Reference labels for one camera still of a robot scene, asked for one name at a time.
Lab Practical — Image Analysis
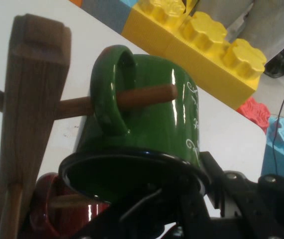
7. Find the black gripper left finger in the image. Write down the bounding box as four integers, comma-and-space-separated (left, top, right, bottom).
82, 178, 209, 239

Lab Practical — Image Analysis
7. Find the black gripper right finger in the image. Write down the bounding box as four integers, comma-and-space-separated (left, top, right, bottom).
201, 151, 284, 239

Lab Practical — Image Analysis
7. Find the green enamel mug white lettering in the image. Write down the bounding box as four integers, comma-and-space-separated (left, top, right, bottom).
58, 44, 211, 207

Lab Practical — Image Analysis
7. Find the dark red mug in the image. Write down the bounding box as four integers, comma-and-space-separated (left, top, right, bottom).
29, 173, 112, 239

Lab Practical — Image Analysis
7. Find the red giant building block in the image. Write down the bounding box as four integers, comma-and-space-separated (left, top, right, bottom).
236, 97, 272, 135

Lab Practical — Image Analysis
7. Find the dark equipment clutter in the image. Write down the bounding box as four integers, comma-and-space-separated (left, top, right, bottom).
265, 32, 284, 78

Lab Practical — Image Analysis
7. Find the yellow giant building block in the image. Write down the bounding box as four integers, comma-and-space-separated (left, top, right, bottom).
120, 0, 189, 59
165, 11, 268, 112

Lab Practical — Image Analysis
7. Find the wooden mug tree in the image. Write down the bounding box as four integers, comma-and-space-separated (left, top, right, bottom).
0, 13, 179, 239

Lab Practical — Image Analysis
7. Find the grey-blue giant building block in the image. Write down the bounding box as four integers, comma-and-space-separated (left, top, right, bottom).
82, 0, 132, 34

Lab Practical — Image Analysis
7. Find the thin dark cable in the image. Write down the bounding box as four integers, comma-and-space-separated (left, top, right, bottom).
272, 74, 284, 175

